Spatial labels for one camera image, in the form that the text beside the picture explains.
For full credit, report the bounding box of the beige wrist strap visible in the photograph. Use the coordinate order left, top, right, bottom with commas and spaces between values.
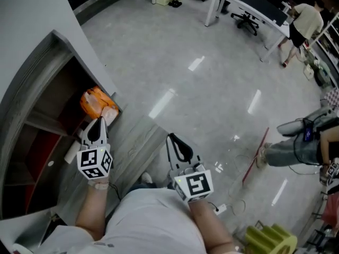
88, 180, 110, 192

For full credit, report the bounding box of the black floor cable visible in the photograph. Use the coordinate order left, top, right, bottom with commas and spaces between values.
228, 154, 259, 216

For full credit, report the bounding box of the grey wooden cabinet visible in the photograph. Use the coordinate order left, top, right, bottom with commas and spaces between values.
0, 30, 128, 221

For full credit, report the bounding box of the person's white shoe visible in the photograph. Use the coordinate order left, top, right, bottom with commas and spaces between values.
141, 171, 154, 185

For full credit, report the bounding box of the red long stick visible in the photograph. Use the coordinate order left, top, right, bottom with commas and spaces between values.
242, 126, 270, 187

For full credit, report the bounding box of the long white office desk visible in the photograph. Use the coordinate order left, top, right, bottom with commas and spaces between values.
150, 0, 291, 62

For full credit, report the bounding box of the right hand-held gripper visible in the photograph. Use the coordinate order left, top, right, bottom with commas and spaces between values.
166, 132, 215, 204

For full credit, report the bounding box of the red white checkered cloth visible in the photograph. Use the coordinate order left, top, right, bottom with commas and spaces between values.
324, 87, 339, 108

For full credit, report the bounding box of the white paper roll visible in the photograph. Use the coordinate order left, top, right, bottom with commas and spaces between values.
64, 141, 81, 165

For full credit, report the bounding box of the person's right forearm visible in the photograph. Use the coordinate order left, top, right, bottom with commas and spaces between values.
188, 198, 237, 253

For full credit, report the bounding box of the black thin cable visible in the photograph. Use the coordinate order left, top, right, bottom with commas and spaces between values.
108, 183, 122, 202

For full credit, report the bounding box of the white storage rack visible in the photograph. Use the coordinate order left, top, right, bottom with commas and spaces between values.
308, 8, 339, 89

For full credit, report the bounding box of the white power strip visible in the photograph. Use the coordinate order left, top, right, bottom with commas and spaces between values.
213, 204, 228, 216

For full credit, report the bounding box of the person's left forearm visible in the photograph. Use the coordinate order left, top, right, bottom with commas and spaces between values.
75, 180, 110, 241

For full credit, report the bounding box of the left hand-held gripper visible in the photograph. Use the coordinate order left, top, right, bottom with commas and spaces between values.
76, 116, 113, 181

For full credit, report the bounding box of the person's white shirt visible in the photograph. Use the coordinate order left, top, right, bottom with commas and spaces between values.
39, 188, 209, 254

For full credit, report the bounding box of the black desk partition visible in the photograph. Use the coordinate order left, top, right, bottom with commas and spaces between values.
231, 0, 289, 28

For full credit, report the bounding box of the orange plastic bag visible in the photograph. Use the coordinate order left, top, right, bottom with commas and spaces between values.
79, 86, 120, 122

